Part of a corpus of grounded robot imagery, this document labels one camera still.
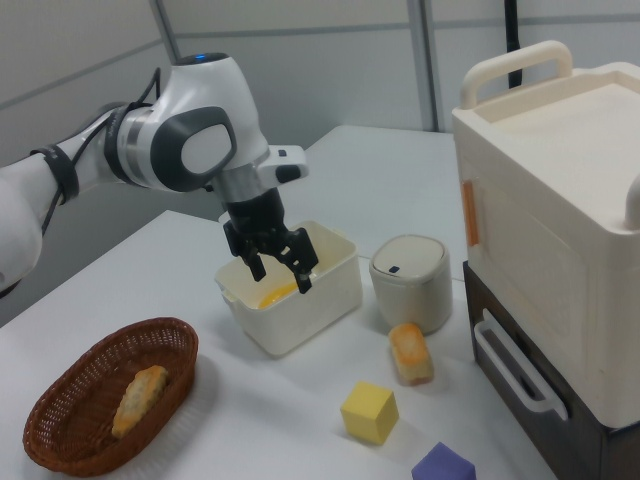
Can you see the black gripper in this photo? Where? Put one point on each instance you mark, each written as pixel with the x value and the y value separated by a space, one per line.
pixel 255 220

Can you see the white grey Franka robot arm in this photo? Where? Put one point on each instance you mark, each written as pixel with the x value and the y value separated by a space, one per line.
pixel 200 100

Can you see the cream open plastic container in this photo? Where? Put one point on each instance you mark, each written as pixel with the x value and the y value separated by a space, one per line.
pixel 300 320

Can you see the yellow toy banana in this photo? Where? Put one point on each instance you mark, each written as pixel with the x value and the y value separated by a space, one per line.
pixel 275 297

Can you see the small cream lidded bin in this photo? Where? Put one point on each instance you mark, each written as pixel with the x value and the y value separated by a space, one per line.
pixel 410 300

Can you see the toy sponge cake slice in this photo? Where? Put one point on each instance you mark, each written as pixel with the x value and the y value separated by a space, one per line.
pixel 411 355

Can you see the yellow foam cube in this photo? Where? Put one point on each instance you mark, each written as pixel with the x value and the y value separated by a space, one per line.
pixel 367 415

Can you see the toy bread loaf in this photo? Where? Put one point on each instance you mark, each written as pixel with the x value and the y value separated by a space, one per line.
pixel 140 400

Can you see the purple foam cube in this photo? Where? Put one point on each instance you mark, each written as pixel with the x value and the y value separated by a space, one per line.
pixel 442 465

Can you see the brown wicker basket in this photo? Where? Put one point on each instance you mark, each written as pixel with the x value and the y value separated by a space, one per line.
pixel 65 440

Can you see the black vertical pole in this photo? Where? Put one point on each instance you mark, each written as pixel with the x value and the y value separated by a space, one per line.
pixel 512 45

